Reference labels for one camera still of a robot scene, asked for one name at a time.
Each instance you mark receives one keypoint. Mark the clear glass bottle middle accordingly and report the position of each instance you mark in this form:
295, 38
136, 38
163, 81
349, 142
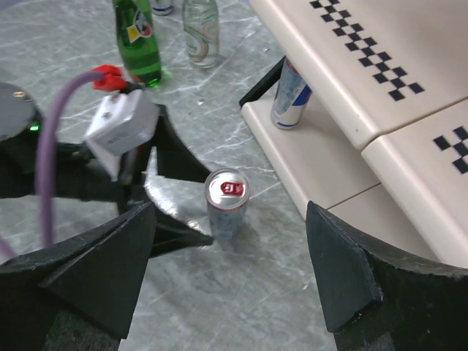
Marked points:
201, 29

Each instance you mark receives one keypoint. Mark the silver can red tab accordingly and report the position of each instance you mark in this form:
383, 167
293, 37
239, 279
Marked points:
162, 7

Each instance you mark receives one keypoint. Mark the light blue drink can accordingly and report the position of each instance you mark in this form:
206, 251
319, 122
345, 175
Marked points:
227, 193

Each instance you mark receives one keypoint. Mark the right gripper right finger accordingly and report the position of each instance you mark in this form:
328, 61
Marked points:
375, 296

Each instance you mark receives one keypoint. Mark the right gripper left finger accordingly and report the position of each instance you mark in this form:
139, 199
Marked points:
81, 293

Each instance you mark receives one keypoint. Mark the green Perrier bottle tall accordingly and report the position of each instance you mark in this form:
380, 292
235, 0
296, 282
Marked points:
136, 41

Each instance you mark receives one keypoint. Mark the Red Bull can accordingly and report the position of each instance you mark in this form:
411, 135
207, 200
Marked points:
291, 97

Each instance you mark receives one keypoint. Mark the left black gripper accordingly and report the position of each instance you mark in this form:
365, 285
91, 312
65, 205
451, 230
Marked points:
173, 161

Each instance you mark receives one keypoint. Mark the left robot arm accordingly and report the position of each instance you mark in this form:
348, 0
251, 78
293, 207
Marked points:
33, 162

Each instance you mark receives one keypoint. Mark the beige checkered shelf rack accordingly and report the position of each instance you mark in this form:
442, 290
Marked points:
383, 141

